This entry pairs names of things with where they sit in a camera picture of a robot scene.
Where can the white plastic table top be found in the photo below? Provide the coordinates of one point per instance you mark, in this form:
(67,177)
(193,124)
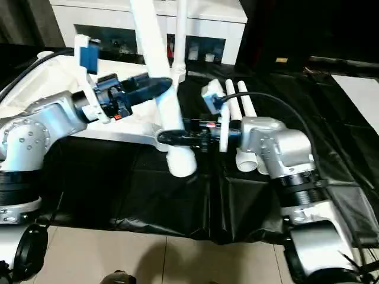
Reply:
(53,80)

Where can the dark robot body part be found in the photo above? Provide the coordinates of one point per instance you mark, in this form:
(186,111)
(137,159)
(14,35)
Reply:
(118,278)

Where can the white sideboard with glass doors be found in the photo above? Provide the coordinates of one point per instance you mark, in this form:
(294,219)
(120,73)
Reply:
(118,17)

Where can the small white bottle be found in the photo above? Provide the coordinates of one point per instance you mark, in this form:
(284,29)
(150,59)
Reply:
(170,47)
(210,57)

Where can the white plastic table leg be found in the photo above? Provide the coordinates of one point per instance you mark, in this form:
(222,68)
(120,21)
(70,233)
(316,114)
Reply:
(247,100)
(232,97)
(165,88)
(181,35)

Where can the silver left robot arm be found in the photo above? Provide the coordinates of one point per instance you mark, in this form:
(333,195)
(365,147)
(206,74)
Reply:
(38,130)

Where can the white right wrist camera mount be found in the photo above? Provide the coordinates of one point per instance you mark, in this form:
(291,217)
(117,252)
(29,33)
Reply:
(217,97)

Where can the white flat board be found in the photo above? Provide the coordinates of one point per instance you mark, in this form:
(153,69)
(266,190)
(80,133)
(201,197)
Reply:
(361,94)

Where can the small tan box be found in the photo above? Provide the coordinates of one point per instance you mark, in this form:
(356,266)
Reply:
(281,59)

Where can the black plastic cover mat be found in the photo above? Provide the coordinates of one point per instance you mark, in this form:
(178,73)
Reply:
(118,183)

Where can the grey curtain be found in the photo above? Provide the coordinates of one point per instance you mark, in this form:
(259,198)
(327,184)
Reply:
(26,23)

